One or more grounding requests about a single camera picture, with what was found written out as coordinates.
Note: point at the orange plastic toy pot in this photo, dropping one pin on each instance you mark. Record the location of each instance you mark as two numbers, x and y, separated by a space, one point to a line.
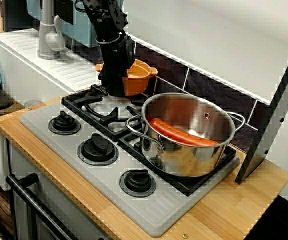
136 80

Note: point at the red toy sausage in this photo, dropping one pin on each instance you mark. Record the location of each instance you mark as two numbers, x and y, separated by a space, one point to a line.
180 135

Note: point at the wooden countertop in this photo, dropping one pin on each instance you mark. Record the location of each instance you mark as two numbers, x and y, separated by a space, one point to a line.
233 205

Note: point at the white oven door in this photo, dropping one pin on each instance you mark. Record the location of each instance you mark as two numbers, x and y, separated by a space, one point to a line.
59 200

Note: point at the stainless steel pot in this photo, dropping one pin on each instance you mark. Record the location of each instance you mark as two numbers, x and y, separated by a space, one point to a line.
198 157

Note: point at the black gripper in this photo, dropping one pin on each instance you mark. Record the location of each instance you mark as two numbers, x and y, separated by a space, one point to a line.
116 55

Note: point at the grey toy stove panel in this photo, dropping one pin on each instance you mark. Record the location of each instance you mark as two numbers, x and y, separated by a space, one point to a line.
67 150

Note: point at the white black-edged side panel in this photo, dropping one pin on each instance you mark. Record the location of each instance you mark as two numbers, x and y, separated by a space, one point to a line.
266 130

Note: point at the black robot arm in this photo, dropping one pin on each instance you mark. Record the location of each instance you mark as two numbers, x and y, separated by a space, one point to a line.
103 17

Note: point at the white sink unit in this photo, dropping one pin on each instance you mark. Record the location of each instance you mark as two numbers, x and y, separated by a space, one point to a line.
29 65

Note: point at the black stove knob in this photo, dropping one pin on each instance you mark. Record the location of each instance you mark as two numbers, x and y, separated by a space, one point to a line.
97 150
137 183
64 123

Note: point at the grey toy faucet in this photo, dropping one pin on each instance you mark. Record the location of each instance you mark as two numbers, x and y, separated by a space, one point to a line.
46 37

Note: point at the light blue box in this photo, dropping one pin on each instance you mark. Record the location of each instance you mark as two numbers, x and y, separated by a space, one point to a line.
81 30

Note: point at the black burner grate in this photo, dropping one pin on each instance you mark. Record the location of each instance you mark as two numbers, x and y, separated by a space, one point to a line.
84 100

